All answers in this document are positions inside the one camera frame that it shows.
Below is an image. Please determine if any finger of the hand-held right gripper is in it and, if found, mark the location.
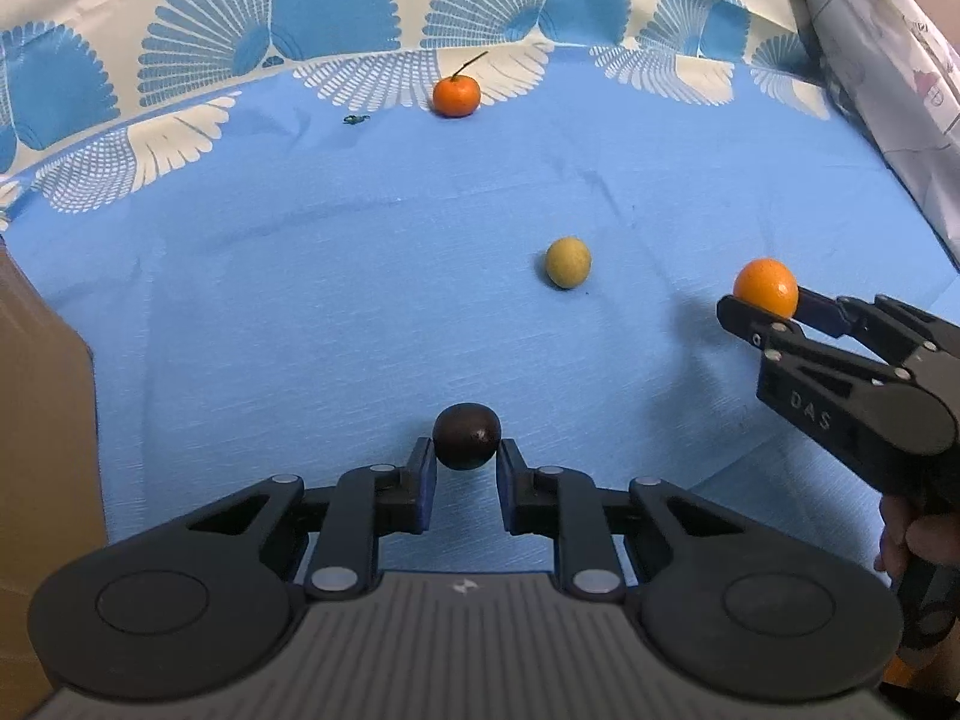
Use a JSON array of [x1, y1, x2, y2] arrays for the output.
[[795, 286, 960, 362], [716, 295, 912, 392]]

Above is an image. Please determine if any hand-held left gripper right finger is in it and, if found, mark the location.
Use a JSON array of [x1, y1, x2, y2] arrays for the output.
[[495, 439, 758, 602]]

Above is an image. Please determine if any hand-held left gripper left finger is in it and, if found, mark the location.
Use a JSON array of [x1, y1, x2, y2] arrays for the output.
[[180, 439, 440, 602]]

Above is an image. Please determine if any small orange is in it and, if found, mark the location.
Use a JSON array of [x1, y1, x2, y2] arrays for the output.
[[733, 258, 800, 320]]

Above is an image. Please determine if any dark purple plum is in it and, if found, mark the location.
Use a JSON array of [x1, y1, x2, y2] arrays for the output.
[[432, 403, 502, 472]]

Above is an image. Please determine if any brown cardboard box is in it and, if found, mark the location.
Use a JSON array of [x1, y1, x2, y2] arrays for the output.
[[0, 240, 110, 720]]

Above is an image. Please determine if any person's right hand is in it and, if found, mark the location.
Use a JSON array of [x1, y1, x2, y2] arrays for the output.
[[874, 493, 912, 581]]

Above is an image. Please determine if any small beige fruit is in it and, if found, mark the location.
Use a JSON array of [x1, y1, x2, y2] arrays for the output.
[[544, 236, 593, 290]]

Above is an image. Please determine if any blue fan-print cloth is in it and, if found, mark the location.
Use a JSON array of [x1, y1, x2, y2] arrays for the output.
[[0, 0, 960, 601]]

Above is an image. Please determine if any grey patterned blanket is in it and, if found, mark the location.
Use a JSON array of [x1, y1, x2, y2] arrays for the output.
[[784, 0, 960, 275]]

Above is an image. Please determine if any orange with stem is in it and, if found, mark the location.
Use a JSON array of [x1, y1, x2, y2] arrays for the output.
[[432, 51, 490, 119]]

